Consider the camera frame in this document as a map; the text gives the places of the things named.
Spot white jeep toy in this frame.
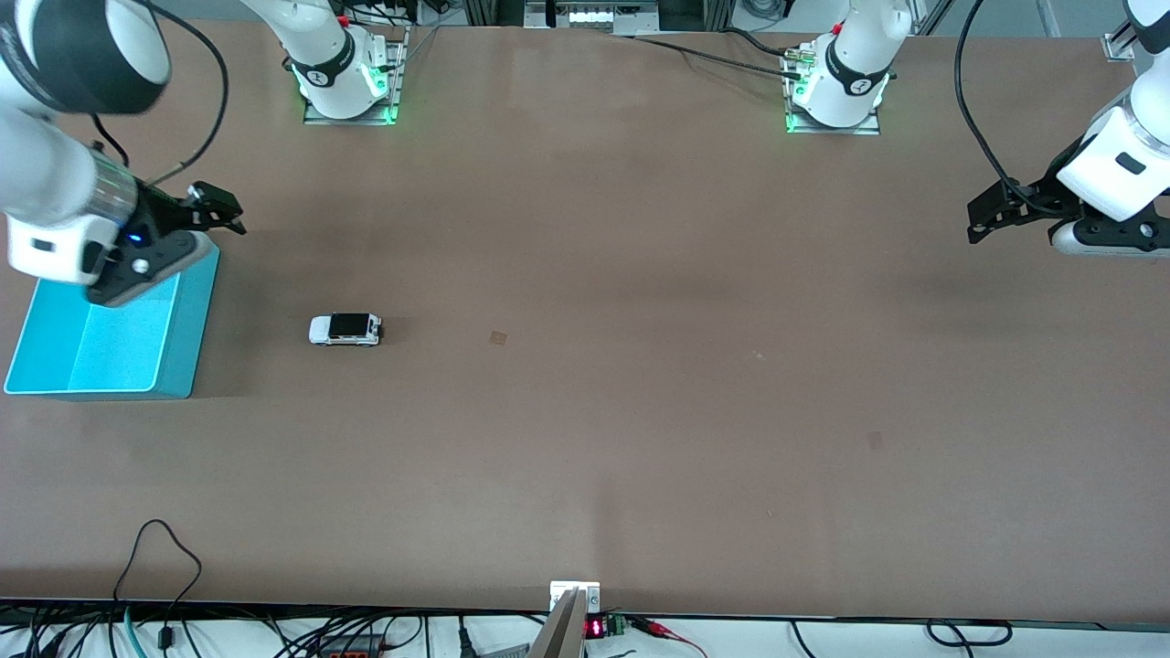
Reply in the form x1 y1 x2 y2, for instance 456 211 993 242
308 313 384 348

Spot teal plastic storage bin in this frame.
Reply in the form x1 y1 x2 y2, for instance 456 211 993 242
4 242 221 401

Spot grey control box with lights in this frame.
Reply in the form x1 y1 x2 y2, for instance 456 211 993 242
524 0 661 37

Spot black device orange buttons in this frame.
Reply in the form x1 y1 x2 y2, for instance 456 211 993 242
315 635 389 658

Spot white mounting plate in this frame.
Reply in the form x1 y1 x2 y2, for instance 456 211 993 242
549 581 601 615

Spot red clip leads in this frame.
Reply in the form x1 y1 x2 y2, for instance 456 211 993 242
627 616 709 658

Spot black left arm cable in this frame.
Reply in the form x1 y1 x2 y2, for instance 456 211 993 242
954 0 1080 217

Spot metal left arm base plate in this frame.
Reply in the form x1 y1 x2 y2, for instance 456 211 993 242
782 50 883 136

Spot aluminium profile bracket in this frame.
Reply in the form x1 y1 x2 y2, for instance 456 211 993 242
1101 0 1154 63

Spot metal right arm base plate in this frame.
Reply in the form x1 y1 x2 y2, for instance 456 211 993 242
303 26 409 126

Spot short black table cable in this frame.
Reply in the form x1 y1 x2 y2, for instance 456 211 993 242
720 27 805 58

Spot long black table cable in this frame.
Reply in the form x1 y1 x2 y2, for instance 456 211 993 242
633 35 809 81

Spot black coiled cable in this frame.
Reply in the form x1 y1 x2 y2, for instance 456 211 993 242
926 619 1014 648

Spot thin black looped cable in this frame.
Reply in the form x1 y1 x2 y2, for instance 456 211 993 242
112 519 204 652

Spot grey metal camera bar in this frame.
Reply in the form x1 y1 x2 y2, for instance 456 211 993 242
528 588 588 658

